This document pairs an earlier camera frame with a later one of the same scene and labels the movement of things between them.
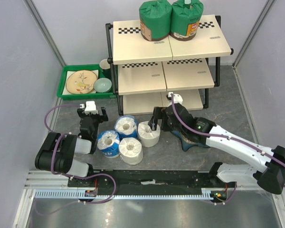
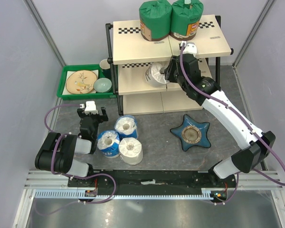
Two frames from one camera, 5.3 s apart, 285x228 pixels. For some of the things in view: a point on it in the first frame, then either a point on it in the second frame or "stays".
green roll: (185, 16) stays
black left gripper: (101, 118) stays
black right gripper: (158, 113) → (169, 70)
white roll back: (147, 137) → (154, 76)
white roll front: (130, 150) stays
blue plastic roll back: (126, 126) stays
